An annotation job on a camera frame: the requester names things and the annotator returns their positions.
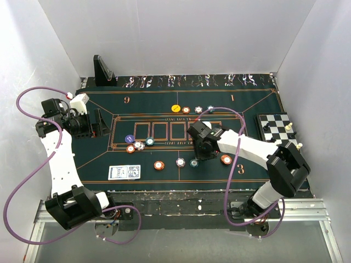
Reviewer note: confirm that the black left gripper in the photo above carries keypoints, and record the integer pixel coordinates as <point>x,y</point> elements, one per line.
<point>100,126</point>

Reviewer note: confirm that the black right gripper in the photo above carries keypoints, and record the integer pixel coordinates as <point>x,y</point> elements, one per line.
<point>199,154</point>

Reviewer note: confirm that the green poker chip stack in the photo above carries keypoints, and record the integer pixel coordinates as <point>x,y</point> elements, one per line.
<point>194,163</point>

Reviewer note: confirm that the orange chips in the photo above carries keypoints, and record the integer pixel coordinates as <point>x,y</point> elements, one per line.
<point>130,149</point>
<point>225,159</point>
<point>186,110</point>

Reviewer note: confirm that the purple small blind button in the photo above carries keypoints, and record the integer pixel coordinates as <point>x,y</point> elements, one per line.
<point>129,139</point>

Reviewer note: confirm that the green chips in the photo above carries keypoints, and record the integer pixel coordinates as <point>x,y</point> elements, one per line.
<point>149,141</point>
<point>210,109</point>

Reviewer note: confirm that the yellow big blind button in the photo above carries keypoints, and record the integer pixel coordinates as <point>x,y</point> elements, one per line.
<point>176,108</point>

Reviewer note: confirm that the orange poker chip stack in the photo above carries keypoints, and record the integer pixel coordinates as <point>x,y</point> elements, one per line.
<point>159,165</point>

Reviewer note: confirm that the blue playing card deck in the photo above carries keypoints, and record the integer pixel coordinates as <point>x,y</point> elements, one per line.
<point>124,172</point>

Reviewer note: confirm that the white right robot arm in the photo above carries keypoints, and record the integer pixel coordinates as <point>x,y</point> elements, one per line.
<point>286,167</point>

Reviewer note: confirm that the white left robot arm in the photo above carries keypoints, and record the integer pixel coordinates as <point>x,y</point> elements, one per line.
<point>70,204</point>

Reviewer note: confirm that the dark green poker mat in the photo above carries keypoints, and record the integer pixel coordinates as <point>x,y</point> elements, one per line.
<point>141,106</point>

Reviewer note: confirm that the black card shoe holder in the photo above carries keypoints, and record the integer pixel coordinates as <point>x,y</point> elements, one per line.
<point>103,75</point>

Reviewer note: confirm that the black chess piece left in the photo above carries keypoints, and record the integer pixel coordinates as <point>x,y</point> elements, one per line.
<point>266,127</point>

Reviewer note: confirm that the black chess piece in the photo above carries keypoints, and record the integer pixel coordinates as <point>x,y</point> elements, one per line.
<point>266,127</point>
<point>292,135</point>

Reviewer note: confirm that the black white chessboard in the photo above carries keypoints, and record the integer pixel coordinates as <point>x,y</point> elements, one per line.
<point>277,133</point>

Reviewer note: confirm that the white chess piece upper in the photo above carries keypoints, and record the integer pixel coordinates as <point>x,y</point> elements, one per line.
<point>289,126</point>

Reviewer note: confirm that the white chess piece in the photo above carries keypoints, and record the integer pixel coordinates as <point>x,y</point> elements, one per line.
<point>299,146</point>
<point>289,126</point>

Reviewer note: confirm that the black chess piece right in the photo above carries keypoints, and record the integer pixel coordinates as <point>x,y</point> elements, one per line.
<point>292,135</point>

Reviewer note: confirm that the white chess piece lower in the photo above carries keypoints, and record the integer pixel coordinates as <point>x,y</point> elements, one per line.
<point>299,146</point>

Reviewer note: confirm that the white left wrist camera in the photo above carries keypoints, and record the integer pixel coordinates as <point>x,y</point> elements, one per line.
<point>79,103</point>

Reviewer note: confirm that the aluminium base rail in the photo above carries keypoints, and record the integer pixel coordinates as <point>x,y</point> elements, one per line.
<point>304,235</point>

